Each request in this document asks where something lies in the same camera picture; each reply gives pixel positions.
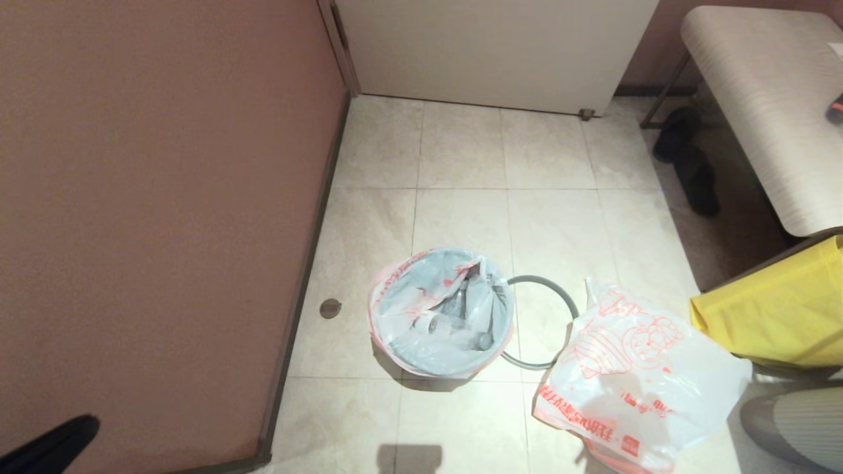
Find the used white red-print trash bag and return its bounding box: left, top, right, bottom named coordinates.
left=367, top=247, right=516, bottom=379

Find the grey bin retaining ring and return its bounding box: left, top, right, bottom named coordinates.
left=491, top=275, right=580, bottom=371

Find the new white red-print plastic bag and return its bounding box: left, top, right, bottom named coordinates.
left=532, top=276, right=753, bottom=474

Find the yellow fabric bag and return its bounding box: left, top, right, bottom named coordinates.
left=690, top=236, right=843, bottom=368

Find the clear plastic bottle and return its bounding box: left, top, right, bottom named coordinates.
left=412, top=309, right=495, bottom=353

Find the white door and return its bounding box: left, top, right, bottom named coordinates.
left=333, top=0, right=659, bottom=118

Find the black slipper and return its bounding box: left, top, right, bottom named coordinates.
left=672, top=145, right=720, bottom=217
left=652, top=106, right=702, bottom=163

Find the grey metal bench leg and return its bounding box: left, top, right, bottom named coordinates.
left=639, top=51, right=692, bottom=129

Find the beige wood-grain bench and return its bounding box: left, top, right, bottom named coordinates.
left=682, top=5, right=843, bottom=238

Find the grey round cushion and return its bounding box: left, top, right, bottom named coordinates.
left=739, top=387, right=843, bottom=473

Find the beige door frame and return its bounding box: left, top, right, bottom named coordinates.
left=317, top=0, right=362, bottom=97

